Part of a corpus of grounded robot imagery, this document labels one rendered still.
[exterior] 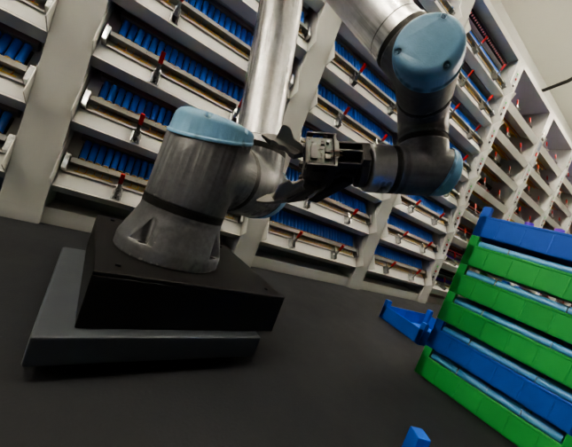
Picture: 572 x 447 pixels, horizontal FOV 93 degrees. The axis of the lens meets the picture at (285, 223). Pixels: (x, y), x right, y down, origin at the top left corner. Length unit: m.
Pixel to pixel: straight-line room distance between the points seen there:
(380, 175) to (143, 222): 0.41
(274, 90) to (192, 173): 0.33
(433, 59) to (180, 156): 0.39
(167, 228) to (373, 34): 0.45
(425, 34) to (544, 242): 0.55
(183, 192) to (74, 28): 0.67
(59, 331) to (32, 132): 0.68
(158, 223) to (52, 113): 0.60
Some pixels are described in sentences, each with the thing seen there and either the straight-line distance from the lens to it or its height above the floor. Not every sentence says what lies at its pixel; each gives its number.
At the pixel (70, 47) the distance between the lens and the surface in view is 1.04.
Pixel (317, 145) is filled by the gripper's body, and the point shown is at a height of 0.42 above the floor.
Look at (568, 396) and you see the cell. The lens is 0.84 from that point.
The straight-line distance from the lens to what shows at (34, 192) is 1.04.
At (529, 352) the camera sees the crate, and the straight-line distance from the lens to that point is 0.83.
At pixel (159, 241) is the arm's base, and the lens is 0.48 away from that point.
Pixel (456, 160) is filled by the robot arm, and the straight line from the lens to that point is 0.58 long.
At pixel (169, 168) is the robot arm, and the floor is 0.29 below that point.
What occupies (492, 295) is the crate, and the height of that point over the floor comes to 0.27.
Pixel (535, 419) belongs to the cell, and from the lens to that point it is 0.86.
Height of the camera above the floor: 0.30
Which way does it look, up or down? 4 degrees down
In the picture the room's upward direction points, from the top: 21 degrees clockwise
